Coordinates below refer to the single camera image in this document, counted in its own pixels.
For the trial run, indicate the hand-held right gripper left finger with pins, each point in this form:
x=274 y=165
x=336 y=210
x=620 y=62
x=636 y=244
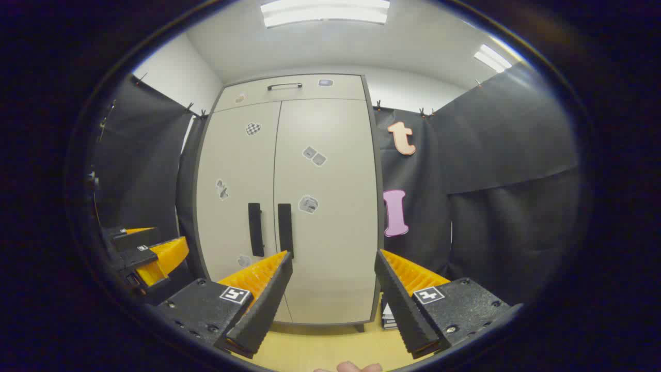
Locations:
x=263 y=310

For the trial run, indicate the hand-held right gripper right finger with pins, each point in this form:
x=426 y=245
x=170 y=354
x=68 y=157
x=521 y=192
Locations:
x=400 y=310

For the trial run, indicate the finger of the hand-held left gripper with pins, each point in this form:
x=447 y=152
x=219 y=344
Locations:
x=137 y=258
x=129 y=238

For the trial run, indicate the beige cabinet door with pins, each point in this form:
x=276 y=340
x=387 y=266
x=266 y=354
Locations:
x=237 y=170
x=335 y=232

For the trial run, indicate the beige double-door shoe cabinet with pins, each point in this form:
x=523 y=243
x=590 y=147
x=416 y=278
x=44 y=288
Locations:
x=310 y=89

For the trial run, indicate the stack of white booklets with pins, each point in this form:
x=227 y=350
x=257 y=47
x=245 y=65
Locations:
x=389 y=316

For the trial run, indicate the small ceiling light panel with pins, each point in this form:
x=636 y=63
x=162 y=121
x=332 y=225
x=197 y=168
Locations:
x=493 y=58

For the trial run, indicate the large ceiling light panel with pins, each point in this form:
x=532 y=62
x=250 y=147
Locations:
x=325 y=13

